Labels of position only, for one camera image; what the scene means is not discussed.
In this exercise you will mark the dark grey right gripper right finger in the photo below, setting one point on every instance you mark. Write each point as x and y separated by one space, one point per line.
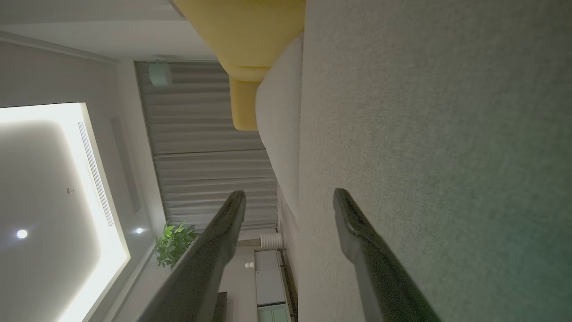
380 277

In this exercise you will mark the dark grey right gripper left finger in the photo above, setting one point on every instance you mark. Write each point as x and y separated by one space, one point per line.
201 268

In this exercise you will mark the green leafy plant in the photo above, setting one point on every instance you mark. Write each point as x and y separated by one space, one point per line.
172 246

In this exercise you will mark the white and green cabinet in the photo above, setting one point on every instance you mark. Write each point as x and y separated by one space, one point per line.
269 277

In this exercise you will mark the white ribbed vase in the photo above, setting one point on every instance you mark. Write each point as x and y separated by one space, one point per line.
271 240

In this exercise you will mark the grey pleated curtain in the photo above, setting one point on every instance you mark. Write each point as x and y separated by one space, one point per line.
201 147

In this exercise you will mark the large grey sofa seat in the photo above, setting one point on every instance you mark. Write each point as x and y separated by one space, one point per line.
447 134

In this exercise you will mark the grey sofa seat cushion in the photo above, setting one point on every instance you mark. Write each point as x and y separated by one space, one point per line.
279 125

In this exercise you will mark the yellow sofa backrest cushion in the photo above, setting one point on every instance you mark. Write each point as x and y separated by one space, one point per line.
243 105

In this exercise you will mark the pale round ceiling device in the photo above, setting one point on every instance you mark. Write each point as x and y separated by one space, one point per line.
160 74

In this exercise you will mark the wide yellow sofa backrest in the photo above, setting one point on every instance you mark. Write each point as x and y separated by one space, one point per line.
250 31

